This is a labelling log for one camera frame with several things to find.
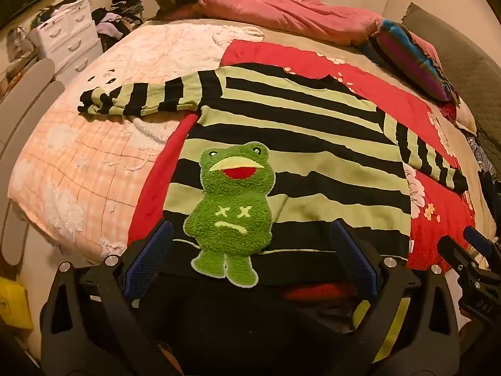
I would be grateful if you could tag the yellow box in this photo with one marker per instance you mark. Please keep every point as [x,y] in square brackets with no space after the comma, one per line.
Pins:
[13,305]

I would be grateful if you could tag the white plastic drawer unit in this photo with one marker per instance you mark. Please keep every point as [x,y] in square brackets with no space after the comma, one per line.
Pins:
[72,35]

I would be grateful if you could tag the green black striped frog sweater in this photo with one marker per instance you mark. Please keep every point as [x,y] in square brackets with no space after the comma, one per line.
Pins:
[297,156]

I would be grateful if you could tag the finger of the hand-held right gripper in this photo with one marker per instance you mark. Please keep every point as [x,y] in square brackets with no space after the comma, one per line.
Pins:
[478,239]
[454,252]

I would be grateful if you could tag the grey quilted headboard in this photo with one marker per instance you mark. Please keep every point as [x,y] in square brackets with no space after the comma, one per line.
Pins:
[465,58]

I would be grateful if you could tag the peach checkered fleece blanket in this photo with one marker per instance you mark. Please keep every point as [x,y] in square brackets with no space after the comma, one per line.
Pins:
[78,156]

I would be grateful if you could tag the multicolour striped pillow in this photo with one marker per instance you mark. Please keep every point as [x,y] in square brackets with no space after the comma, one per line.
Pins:
[411,60]

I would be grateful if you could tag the beige bed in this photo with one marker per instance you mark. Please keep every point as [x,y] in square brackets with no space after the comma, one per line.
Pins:
[313,49]

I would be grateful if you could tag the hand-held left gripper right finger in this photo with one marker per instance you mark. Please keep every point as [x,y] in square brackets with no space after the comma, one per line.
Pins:
[354,260]

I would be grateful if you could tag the pile of dark clothes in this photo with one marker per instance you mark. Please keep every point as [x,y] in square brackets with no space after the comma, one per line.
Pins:
[117,15]

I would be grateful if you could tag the red floral blanket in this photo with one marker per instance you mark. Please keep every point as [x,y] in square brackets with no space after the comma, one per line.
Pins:
[395,98]

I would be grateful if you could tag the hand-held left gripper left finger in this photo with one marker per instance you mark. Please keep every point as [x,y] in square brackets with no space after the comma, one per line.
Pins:
[150,260]

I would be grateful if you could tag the pink duvet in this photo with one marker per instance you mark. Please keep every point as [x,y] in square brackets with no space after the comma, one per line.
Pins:
[297,11]

